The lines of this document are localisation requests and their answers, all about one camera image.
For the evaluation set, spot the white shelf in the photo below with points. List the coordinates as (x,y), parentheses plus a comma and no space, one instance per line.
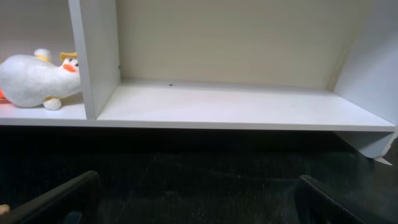
(233,102)

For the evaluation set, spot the white plush duck yellow hat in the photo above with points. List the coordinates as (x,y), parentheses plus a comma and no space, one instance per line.
(31,81)

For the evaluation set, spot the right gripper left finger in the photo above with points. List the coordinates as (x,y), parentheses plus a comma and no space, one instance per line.
(62,202)

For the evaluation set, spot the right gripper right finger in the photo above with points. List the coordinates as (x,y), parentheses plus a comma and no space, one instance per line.
(323,205)

